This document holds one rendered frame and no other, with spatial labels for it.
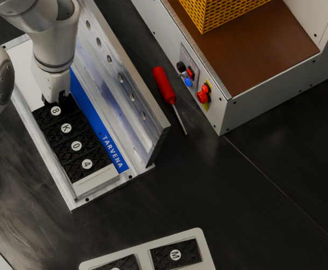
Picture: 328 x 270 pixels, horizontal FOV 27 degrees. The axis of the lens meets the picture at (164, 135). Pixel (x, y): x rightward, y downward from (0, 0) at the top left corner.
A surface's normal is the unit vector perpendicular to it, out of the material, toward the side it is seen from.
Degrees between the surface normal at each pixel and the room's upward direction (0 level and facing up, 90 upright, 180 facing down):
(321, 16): 90
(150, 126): 75
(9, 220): 0
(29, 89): 0
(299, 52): 0
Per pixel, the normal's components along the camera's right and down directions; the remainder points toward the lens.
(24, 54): 0.01, -0.38
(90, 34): -0.84, 0.34
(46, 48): -0.31, 0.80
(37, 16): 0.65, 0.75
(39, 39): -0.63, 0.61
